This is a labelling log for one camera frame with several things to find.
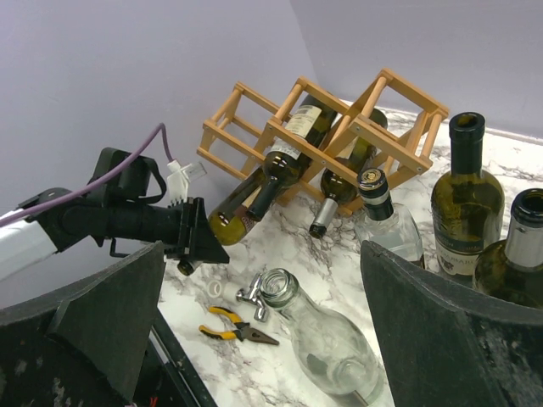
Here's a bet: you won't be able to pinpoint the white tape roll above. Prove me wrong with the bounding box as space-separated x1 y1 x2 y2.
206 280 237 298

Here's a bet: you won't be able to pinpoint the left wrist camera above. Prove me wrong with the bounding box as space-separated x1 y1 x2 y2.
166 159 207 205

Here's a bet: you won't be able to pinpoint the clear glass carafe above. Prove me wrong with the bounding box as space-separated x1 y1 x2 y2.
260 268 384 406

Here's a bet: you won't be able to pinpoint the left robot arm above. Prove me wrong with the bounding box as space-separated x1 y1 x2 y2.
1 148 230 279

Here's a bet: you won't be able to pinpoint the yellow handled pliers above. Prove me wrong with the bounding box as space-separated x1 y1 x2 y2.
199 306 279 346

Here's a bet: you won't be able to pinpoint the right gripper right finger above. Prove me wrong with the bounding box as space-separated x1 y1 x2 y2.
360 242 542 406

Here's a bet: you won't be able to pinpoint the dark bottle in rack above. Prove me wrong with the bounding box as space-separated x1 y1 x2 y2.
247 95 338 221

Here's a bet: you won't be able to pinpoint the green bottle beige label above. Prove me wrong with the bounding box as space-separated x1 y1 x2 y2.
473 188 542 309

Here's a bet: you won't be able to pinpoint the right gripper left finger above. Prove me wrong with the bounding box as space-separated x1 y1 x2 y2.
1 243 165 406

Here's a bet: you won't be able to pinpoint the wooden wine rack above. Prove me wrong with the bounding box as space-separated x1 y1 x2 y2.
197 69 449 221

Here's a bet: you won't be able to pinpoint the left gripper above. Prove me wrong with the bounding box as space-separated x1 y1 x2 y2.
167 197 230 264

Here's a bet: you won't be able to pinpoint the clear square liquor bottle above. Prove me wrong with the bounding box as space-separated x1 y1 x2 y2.
354 168 425 268

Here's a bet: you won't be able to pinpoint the tall green wine bottle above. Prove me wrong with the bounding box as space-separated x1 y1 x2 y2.
431 112 505 284

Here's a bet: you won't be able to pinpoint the green bottle silver neck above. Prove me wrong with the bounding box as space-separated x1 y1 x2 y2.
177 167 265 276

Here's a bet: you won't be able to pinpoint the chrome tap fitting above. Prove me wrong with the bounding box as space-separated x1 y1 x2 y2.
235 273 269 322

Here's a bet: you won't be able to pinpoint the green bottle brown label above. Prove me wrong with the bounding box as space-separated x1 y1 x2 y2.
308 108 389 239

